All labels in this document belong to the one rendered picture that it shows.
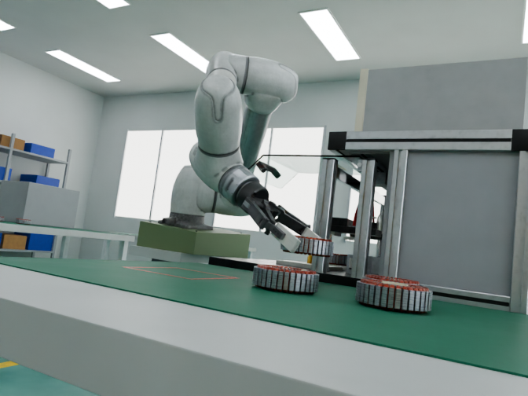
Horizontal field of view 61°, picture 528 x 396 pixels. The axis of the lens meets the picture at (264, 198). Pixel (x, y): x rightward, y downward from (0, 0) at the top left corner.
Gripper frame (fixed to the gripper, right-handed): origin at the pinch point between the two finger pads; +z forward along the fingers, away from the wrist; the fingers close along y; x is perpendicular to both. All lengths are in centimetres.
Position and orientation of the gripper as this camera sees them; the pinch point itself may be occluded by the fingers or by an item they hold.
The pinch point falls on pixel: (306, 243)
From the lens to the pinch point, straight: 96.4
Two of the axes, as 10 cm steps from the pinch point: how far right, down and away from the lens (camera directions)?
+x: 5.0, -8.3, -2.3
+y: -5.9, -1.4, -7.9
